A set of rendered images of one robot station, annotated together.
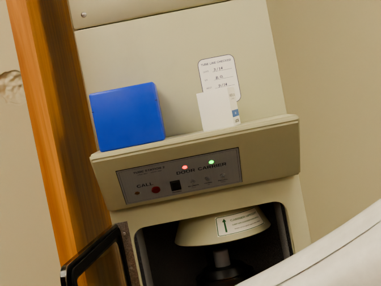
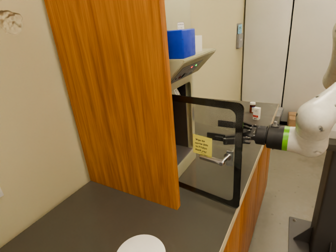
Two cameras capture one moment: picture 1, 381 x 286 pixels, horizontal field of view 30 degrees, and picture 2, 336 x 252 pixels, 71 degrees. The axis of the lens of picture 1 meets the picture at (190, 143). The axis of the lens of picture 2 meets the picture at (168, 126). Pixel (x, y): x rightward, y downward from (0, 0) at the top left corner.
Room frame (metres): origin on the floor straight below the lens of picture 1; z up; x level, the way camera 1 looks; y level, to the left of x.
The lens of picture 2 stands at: (0.71, 0.85, 1.62)
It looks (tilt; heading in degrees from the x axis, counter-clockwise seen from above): 23 degrees down; 302
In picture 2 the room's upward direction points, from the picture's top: 5 degrees counter-clockwise
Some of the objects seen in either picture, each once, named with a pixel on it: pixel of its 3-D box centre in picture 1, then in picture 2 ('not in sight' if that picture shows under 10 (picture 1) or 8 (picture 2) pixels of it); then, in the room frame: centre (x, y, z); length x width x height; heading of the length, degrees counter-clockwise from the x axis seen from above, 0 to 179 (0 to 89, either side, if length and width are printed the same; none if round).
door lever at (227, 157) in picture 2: not in sight; (214, 157); (0.94, 0.20, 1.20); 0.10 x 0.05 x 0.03; 173
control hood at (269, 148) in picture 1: (199, 164); (189, 66); (1.12, -0.01, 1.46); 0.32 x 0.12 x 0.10; 90
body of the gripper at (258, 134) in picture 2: not in sight; (254, 134); (0.86, -0.03, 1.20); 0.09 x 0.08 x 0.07; 1
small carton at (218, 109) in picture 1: (218, 109); (193, 44); (1.12, -0.05, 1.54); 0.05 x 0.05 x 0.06; 74
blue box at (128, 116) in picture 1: (128, 116); (176, 43); (1.12, 0.09, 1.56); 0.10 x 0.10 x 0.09; 0
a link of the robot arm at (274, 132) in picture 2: not in sight; (274, 135); (0.78, -0.03, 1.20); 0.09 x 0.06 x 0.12; 91
